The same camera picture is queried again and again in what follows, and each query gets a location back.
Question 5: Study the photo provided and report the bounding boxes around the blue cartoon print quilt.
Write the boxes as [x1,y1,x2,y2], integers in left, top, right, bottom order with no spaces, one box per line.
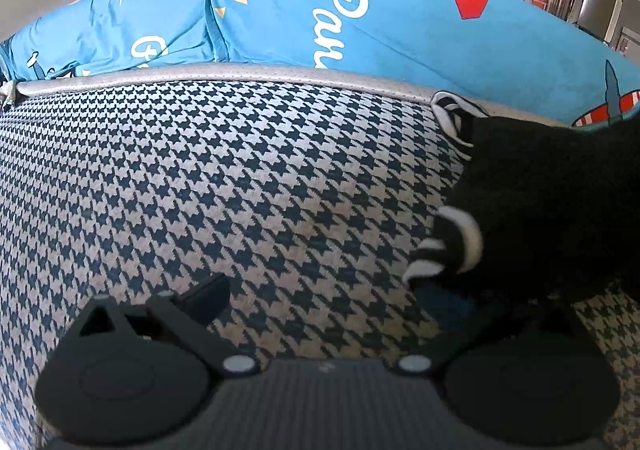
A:
[1,0,639,127]

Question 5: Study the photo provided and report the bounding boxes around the black garment with striped cuffs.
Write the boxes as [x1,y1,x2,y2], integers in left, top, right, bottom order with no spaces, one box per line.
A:
[402,91,639,309]

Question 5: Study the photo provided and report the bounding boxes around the houndstooth sofa cushion cover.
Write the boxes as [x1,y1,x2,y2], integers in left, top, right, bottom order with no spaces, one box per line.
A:
[1,71,639,449]

